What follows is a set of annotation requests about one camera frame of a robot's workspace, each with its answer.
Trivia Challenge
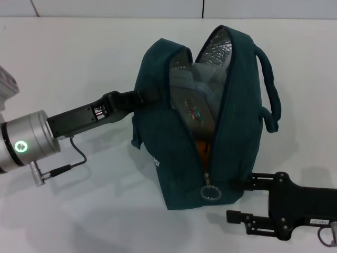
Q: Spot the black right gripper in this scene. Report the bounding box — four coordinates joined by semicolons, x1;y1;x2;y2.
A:
226;171;337;241

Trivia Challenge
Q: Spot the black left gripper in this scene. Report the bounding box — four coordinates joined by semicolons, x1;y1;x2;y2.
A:
46;89;161;140

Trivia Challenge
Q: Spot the clear blue-rimmed food container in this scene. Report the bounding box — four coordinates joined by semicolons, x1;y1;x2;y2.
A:
168;62;230;138

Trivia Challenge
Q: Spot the orange pear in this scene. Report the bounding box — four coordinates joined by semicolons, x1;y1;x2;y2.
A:
196;139;211;164

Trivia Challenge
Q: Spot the dark teal insulated lunch bag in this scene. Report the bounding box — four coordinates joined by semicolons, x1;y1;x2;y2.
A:
131;25;280;211

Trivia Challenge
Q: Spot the right gripper cable with plug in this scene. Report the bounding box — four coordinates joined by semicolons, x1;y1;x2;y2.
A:
317;222;337;248

